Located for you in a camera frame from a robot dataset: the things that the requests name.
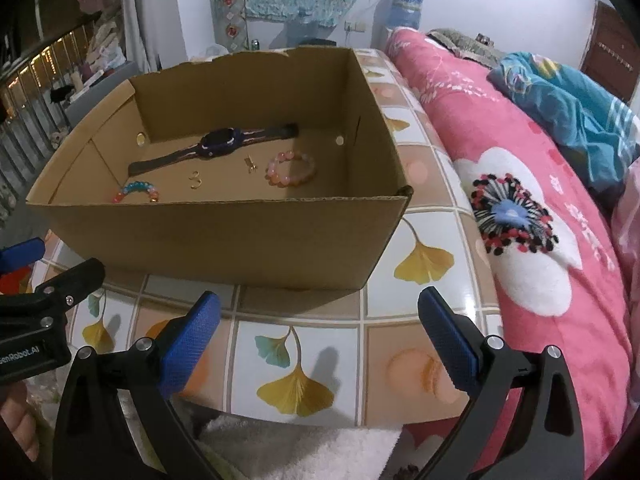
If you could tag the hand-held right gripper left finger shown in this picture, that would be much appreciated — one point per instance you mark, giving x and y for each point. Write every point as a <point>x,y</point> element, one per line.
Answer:
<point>192,340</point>

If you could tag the grey brown patterned cloth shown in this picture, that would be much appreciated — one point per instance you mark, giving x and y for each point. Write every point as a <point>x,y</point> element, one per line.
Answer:
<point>465,42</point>

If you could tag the white curtain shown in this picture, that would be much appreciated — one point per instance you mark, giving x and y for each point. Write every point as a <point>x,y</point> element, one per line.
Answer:
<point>142,10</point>

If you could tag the person's left hand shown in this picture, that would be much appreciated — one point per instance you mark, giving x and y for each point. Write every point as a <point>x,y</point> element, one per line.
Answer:
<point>17,425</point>

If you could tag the grey storage box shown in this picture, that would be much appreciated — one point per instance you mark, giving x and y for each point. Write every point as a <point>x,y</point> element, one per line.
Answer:
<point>120,72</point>

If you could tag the black smartwatch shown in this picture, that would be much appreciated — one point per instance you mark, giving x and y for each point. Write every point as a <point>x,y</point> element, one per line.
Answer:
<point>220,142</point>

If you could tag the patchwork wall hanging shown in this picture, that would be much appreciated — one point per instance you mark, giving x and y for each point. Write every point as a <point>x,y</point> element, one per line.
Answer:
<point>230,27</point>

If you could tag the red paper bag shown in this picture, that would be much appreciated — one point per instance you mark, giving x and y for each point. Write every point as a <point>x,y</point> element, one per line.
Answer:
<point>17,282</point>

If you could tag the white water dispenser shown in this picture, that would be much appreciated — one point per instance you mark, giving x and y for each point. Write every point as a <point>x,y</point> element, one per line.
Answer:
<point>382,25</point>

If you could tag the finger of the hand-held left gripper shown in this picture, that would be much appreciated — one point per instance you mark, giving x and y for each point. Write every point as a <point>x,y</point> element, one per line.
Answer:
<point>75,280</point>
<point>25,255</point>

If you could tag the brown cardboard box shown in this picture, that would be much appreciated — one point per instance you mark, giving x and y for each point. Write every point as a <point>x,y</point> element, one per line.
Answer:
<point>225,245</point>

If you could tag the pink floral blanket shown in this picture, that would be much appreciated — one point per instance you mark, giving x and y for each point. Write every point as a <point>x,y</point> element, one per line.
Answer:
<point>500,125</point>

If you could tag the teal blanket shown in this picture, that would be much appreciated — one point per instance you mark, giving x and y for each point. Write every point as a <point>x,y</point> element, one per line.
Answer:
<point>565,105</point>

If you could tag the white wall socket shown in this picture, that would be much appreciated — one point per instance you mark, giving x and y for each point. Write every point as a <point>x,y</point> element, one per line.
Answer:
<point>355,25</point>

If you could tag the brown wooden door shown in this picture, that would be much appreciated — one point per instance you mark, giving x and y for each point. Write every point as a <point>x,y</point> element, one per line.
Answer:
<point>607,50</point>

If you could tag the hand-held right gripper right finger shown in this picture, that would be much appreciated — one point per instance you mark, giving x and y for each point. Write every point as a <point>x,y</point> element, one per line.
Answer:
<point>450,340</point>

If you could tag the light pink blanket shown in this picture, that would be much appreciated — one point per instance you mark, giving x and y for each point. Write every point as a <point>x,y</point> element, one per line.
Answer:
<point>630,210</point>

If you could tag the white plastic bag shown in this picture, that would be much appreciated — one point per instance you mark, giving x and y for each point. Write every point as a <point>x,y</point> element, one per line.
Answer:
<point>107,45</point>
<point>215,49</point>

